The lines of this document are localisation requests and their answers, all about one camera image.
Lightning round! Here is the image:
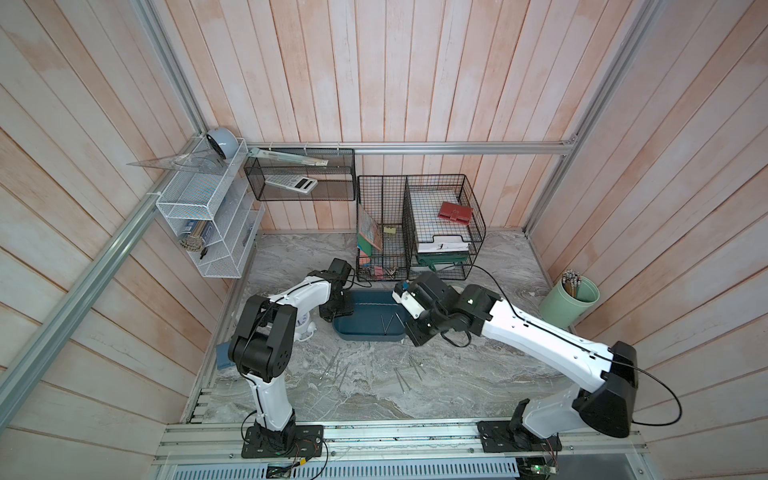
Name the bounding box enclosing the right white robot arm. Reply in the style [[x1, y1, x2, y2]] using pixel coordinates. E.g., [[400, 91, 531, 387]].
[[392, 272, 644, 451]]

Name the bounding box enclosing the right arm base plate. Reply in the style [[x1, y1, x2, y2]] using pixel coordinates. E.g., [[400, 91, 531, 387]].
[[476, 421, 562, 453]]

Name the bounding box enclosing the white calculator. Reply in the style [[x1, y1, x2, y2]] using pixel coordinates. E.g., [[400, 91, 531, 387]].
[[265, 174, 318, 195]]

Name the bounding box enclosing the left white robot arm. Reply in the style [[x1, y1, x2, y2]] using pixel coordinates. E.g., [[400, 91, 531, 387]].
[[228, 258, 353, 433]]

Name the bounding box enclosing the silver roll on shelf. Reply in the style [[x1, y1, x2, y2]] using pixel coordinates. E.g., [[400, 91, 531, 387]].
[[178, 219, 212, 252]]

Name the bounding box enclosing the white twin-bell alarm clock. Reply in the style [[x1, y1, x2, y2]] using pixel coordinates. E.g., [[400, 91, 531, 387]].
[[294, 307, 317, 342]]

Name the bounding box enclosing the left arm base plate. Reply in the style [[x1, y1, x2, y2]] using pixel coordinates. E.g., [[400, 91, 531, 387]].
[[241, 423, 324, 459]]

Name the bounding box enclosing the teal plastic storage box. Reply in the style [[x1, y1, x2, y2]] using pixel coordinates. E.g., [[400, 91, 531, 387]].
[[332, 289, 408, 342]]

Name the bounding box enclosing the red wallet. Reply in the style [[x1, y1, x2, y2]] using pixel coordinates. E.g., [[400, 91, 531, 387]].
[[438, 202, 473, 226]]

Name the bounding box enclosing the white wire wall shelf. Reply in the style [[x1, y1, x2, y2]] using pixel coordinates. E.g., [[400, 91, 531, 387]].
[[156, 137, 265, 279]]

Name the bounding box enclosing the green pen holder cup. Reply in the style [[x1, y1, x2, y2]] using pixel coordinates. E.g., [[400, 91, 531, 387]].
[[539, 270, 600, 330]]

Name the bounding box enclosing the clear triangle ruler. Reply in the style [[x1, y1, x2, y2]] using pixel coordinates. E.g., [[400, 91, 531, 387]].
[[130, 149, 230, 175]]

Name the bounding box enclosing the aluminium mounting rail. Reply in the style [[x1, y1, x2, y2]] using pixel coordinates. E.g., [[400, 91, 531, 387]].
[[147, 418, 661, 479]]

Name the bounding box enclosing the green file tray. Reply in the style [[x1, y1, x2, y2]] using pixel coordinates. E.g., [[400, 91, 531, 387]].
[[416, 252, 469, 272]]

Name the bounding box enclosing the long green ruler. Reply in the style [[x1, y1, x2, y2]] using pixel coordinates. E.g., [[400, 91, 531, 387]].
[[248, 147, 328, 167]]

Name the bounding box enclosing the black wire wall basket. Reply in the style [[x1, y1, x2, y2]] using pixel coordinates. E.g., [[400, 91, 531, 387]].
[[244, 147, 357, 202]]

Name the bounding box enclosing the black wire desk organizer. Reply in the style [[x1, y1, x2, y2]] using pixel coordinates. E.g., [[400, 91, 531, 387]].
[[356, 174, 487, 282]]

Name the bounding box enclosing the blue box at wall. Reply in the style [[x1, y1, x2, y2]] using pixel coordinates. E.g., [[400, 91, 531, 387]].
[[215, 342, 234, 370]]

